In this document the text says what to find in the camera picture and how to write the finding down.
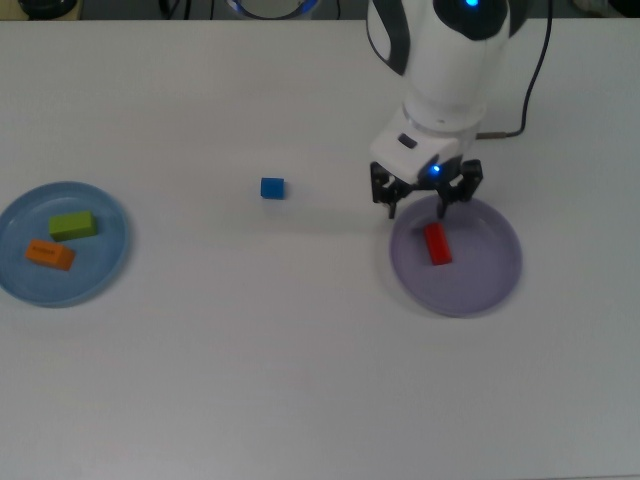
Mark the dark round object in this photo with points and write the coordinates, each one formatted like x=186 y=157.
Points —
x=47 y=6

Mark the blue block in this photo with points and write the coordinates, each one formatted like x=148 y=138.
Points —
x=272 y=188

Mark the blue plate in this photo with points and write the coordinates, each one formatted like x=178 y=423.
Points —
x=100 y=270

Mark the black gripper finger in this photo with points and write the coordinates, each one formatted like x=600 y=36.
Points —
x=467 y=182
x=387 y=190

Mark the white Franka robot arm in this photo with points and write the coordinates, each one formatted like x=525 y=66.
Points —
x=450 y=60

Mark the green block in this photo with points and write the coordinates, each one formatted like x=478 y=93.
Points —
x=72 y=226

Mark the red block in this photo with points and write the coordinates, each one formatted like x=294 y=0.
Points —
x=437 y=245

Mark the orange block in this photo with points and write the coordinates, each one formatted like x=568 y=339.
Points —
x=47 y=253

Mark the white robot base blue light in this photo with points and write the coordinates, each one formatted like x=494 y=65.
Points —
x=272 y=7

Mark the purple plate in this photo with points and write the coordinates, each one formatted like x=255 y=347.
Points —
x=475 y=280

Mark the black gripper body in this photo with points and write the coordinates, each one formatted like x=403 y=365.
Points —
x=425 y=186

